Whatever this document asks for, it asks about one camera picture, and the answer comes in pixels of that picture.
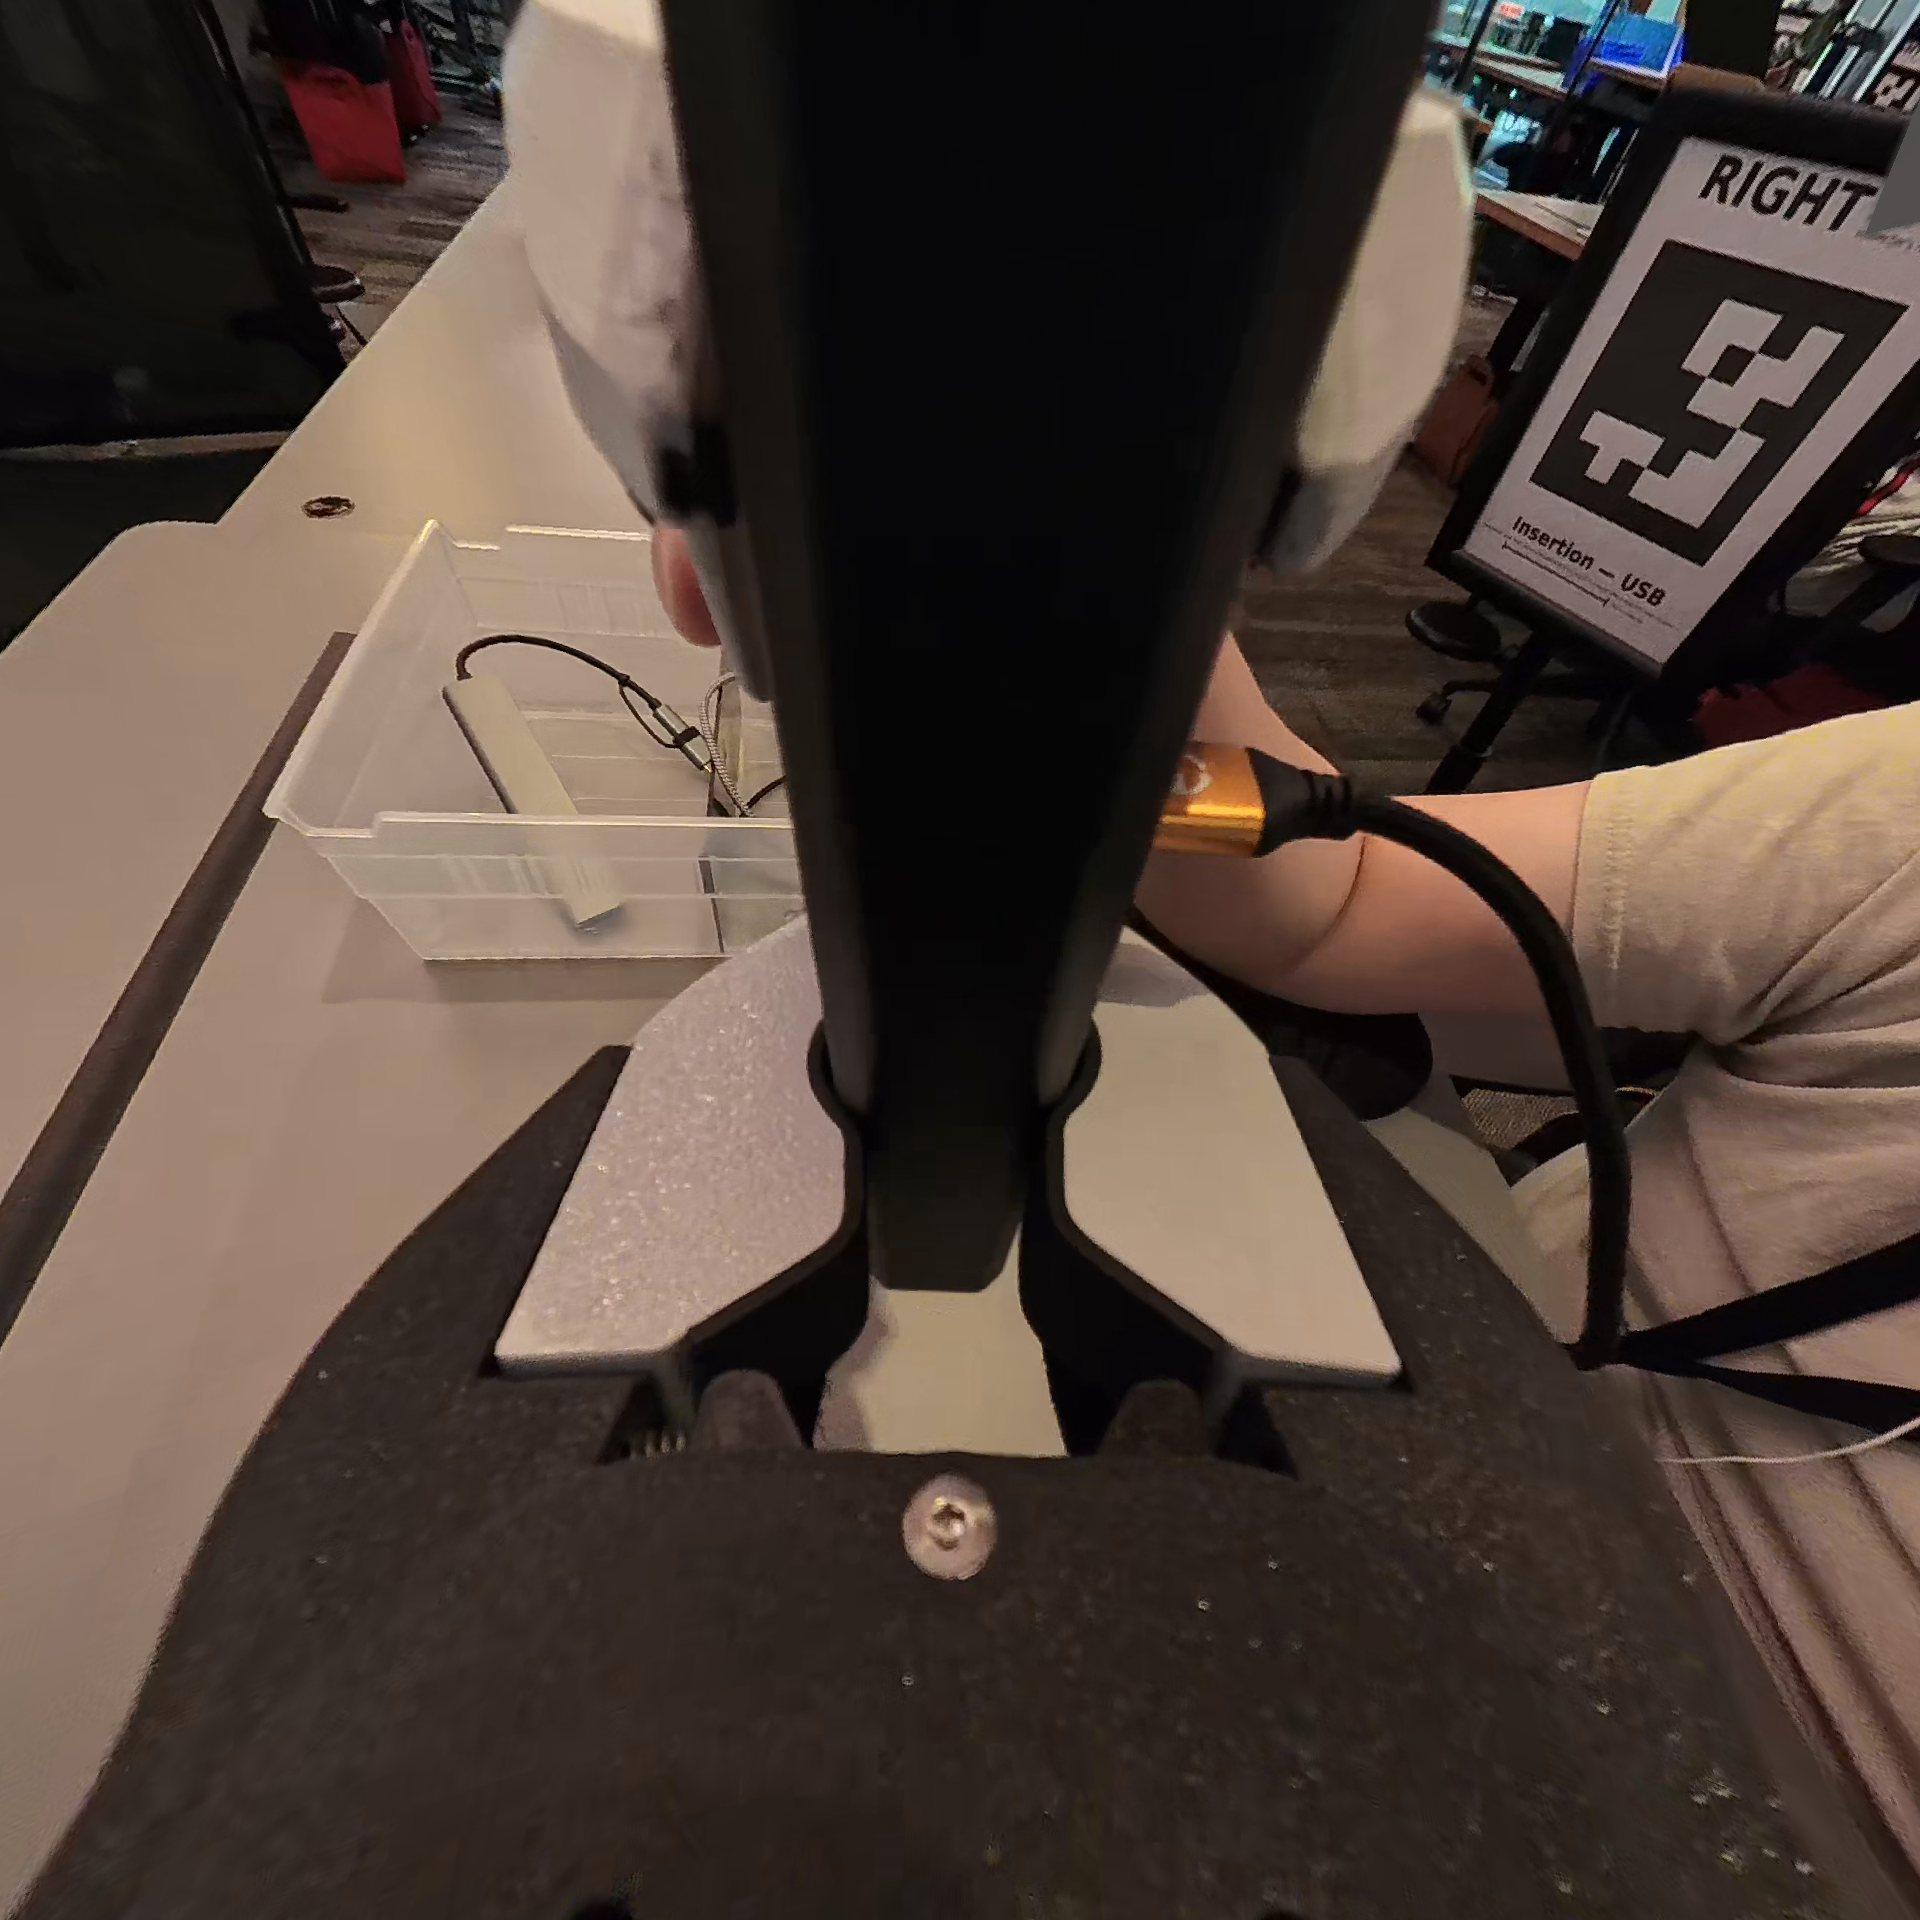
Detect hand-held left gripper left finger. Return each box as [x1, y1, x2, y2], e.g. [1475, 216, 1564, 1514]
[496, 919, 875, 1384]

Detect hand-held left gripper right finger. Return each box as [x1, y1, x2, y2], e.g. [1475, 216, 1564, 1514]
[1049, 960, 1404, 1384]

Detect black braided cable gold plugs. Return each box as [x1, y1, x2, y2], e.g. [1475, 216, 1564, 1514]
[1153, 744, 1637, 1369]

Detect clear plastic bin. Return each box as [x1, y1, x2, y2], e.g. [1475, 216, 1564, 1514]
[267, 520, 804, 963]

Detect silver slim usb hub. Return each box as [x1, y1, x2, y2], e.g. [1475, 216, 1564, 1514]
[441, 674, 625, 935]

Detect black usb cable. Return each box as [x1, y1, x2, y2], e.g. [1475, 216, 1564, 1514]
[456, 633, 706, 768]

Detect black multi-port usb hub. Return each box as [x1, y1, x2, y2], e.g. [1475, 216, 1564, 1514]
[660, 0, 1443, 1291]

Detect person's right forearm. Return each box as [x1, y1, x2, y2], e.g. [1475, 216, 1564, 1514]
[1132, 632, 1600, 1038]

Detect person's right hand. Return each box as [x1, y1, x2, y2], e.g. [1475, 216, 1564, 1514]
[652, 518, 729, 649]

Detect black easel stand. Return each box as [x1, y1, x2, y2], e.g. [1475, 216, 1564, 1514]
[1424, 555, 1666, 799]

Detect black stool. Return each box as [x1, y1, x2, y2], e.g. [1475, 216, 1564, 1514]
[1408, 598, 1520, 724]

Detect framed marker sign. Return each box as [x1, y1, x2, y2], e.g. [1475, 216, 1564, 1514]
[1424, 67, 1920, 684]

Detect black lanyard strap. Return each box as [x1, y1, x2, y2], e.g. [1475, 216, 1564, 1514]
[1576, 1247, 1920, 1434]

